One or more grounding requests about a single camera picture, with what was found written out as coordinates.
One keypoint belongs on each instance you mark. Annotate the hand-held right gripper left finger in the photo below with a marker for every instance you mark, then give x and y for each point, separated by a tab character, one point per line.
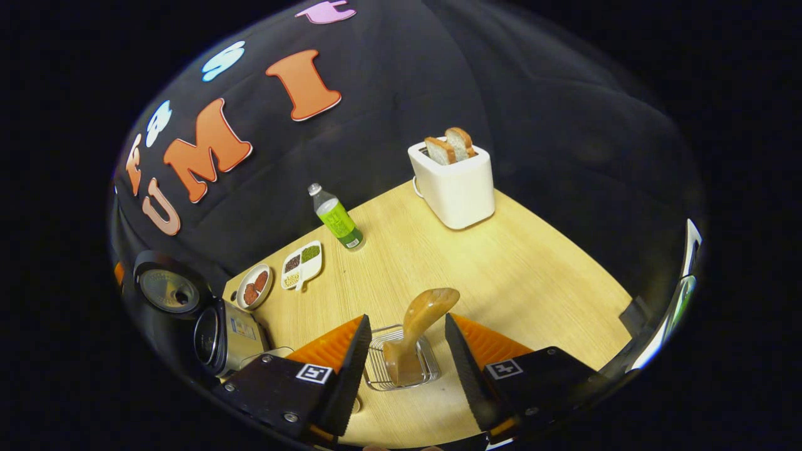
351	376

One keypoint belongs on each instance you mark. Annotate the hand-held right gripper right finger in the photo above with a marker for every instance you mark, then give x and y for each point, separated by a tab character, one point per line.
470	376

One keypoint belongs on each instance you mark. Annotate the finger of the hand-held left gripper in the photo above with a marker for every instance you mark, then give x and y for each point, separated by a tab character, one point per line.
119	274

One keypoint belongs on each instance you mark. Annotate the wooden spoon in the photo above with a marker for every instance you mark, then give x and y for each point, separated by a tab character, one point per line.
429	310

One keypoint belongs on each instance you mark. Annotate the dark rice cooker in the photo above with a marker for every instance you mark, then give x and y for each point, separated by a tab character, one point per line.
235	338

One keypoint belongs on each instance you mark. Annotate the clear shallow tray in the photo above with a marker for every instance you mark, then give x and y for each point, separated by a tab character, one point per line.
285	352

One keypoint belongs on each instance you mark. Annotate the yellow beans pile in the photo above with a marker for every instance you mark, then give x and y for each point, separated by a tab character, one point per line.
291	280

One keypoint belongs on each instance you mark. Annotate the white divided dish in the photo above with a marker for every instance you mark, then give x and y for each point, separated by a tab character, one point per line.
311	269

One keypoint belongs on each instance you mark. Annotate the white round plate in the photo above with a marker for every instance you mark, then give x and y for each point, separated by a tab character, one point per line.
243	275

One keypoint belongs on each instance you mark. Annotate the dark beans pile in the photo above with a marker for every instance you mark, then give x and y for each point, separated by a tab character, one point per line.
292	264

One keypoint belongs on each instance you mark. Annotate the red meat slice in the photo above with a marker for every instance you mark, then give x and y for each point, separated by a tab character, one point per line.
261	280
250	294

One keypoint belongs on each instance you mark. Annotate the green beans pile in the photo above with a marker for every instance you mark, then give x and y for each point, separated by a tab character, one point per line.
310	253

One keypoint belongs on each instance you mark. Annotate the green label drink bottle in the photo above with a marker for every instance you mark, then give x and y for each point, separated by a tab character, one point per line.
338	222

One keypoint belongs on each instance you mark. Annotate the white toaster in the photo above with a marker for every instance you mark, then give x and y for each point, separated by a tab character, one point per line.
457	191

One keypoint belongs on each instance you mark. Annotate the toast bread slice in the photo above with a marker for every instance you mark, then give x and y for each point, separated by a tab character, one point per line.
462	143
440	151

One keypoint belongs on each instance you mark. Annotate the black backdrop cloth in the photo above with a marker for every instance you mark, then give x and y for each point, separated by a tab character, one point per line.
564	156

